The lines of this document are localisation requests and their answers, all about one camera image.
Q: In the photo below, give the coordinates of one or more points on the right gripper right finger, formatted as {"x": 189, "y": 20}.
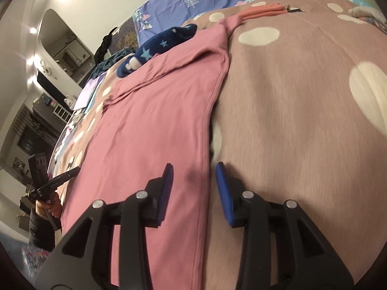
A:
{"x": 282, "y": 247}

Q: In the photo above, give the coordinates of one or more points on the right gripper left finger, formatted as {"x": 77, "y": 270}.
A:
{"x": 106, "y": 247}

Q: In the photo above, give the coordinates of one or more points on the pink garment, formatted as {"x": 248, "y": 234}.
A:
{"x": 160, "y": 115}

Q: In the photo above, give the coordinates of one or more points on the left forearm black sleeve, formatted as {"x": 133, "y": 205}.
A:
{"x": 41, "y": 232}

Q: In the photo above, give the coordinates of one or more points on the person's left hand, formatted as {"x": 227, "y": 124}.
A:
{"x": 53, "y": 206}

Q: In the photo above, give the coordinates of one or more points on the lavender folded cloth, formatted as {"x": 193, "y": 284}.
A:
{"x": 86, "y": 94}

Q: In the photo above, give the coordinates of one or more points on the teal knitted blanket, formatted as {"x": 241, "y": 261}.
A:
{"x": 103, "y": 66}

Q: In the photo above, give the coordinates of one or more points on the pink polka dot blanket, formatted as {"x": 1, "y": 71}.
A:
{"x": 301, "y": 115}

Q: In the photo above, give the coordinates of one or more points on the black cloth on headboard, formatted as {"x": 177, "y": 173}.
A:
{"x": 103, "y": 48}

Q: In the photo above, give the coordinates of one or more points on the navy star fleece garment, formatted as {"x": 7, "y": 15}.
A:
{"x": 158, "y": 44}

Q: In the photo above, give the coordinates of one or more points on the folded coral orange garment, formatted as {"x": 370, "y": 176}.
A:
{"x": 262, "y": 11}

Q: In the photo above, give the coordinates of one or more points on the arched wall mirror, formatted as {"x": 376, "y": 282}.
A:
{"x": 65, "y": 48}

